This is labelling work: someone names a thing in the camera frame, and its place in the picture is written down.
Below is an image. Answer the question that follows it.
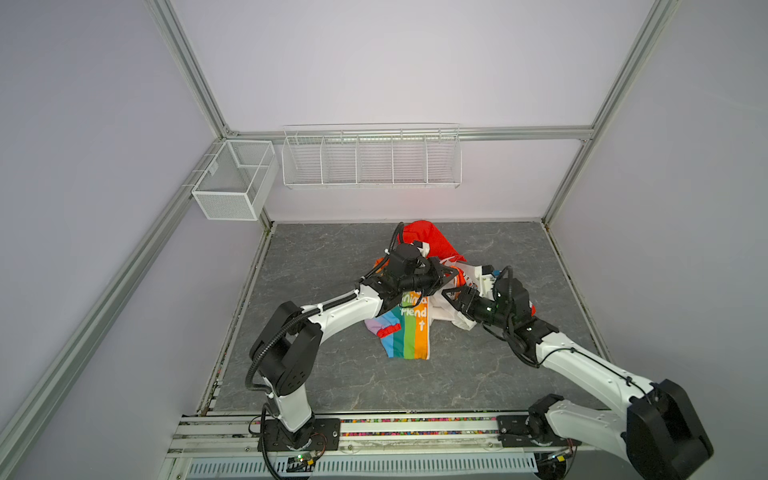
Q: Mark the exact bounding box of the colourful rainbow kids jacket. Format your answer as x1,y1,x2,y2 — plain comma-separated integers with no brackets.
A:
365,220,478,360

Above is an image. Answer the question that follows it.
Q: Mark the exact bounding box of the white mesh box basket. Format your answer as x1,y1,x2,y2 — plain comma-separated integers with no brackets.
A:
192,140,279,221

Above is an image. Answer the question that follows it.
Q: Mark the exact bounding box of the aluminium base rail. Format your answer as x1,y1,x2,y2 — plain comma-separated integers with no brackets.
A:
159,412,613,479

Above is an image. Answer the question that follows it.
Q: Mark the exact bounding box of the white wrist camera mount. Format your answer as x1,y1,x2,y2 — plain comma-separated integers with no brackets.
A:
467,265,499,299

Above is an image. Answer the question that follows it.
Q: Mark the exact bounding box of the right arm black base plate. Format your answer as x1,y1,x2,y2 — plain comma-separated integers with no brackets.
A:
496,413,581,448

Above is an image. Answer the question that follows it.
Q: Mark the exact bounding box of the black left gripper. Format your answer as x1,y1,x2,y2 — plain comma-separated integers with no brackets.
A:
400,257,459,296

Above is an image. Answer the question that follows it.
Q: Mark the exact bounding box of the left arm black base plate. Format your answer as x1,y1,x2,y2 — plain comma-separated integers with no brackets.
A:
258,417,341,452

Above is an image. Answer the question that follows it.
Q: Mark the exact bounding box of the white vented cable duct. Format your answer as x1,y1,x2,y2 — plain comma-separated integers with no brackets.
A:
186,452,538,479

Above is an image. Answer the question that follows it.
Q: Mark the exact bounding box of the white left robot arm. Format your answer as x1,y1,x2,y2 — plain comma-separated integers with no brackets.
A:
244,243,457,436

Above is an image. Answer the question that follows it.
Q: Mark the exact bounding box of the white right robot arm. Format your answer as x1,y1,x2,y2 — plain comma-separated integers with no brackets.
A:
442,278,714,479

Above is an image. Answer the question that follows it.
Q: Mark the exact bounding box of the white wire shelf basket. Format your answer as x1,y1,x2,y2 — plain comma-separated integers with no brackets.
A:
281,123,463,188

